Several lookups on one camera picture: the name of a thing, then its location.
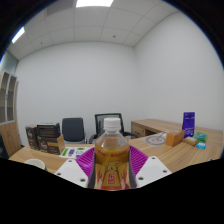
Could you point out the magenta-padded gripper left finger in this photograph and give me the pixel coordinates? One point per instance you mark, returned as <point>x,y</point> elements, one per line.
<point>71,171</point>

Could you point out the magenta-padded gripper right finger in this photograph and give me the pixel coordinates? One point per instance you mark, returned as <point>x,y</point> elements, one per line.
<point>151,170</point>

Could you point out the amber drink bottle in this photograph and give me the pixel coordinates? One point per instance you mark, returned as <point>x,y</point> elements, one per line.
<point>111,156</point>

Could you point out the white sheet with coloured stickers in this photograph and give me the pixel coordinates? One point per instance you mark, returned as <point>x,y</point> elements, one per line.
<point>74,152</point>

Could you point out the open brown cardboard box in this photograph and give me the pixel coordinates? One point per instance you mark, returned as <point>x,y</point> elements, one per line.
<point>51,145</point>

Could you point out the white cup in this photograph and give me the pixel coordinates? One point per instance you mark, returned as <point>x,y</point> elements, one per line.
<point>35,163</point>

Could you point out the orange-brown cardboard box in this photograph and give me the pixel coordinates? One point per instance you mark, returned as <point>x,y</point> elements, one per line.
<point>174,138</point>

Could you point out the dark grey office chair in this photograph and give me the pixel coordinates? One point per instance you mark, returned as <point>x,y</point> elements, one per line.
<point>73,130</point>

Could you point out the flat dark brown box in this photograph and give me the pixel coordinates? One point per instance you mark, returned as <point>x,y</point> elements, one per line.
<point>48,130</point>

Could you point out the flat yellowish box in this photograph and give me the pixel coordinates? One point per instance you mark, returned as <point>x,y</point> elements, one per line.
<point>191,140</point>

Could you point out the tall dark brown box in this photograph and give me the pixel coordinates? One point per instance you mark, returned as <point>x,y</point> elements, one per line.
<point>32,136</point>

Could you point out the small light blue box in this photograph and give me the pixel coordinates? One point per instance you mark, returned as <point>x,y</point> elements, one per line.
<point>201,146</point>

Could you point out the tall purple box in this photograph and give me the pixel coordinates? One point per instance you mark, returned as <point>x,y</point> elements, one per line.
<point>188,124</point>

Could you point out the green box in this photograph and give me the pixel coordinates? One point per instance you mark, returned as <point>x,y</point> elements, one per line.
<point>200,137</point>

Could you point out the black mesh office chair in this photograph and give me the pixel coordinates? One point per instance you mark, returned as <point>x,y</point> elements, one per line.
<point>108,121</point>

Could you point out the wooden shelf unit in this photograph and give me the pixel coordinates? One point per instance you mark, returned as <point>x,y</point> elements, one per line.
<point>8,110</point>

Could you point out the rectangular ceiling light panel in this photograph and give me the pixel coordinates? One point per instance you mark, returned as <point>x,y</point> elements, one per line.
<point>94,3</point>
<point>18,35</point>

